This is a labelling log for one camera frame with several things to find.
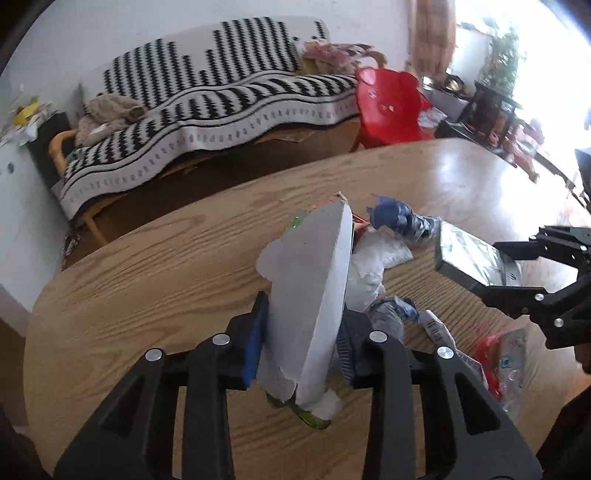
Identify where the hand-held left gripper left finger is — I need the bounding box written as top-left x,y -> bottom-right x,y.
53,292 -> 269,480

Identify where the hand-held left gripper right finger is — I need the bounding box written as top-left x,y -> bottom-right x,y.
337,310 -> 543,480

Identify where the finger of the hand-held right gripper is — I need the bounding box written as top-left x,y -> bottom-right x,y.
492,225 -> 591,269
480,272 -> 591,350

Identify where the white cardboard carton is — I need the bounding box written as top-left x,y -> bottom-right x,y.
256,191 -> 370,409

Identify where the blue and white wrapper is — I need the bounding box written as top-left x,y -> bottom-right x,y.
367,295 -> 421,346

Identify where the green plastic wrapper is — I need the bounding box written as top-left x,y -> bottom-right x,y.
267,392 -> 333,430

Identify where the red and clear plastic packet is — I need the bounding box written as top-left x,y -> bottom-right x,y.
455,328 -> 528,412

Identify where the crumpled white plastic bag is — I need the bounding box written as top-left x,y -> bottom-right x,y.
344,228 -> 414,312

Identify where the white tube with barcode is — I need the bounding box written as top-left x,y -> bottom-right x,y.
418,309 -> 456,348

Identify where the crumpled blue wrapper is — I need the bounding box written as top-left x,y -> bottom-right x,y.
367,194 -> 441,241

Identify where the dark wooden side table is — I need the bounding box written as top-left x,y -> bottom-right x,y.
462,80 -> 523,149

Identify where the green potted plant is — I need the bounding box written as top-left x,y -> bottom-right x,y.
480,25 -> 526,93

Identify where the wooden sofa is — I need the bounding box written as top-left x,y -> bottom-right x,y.
48,18 -> 389,245

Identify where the red plastic stool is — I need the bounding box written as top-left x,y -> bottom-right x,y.
351,66 -> 435,151

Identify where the black and white patterned blanket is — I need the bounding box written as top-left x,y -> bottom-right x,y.
53,17 -> 365,221

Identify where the beige curtain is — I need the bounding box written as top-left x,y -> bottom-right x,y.
409,0 -> 458,78

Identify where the white cabinet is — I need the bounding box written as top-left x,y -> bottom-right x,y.
0,117 -> 70,324

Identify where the beige crumpled cloth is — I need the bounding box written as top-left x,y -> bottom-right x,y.
75,93 -> 147,147

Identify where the black box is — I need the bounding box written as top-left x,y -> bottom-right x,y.
28,111 -> 75,188

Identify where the floral cloth pile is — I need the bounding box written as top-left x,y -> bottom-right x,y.
300,39 -> 375,75

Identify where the yellow item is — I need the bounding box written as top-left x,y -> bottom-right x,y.
11,102 -> 42,125

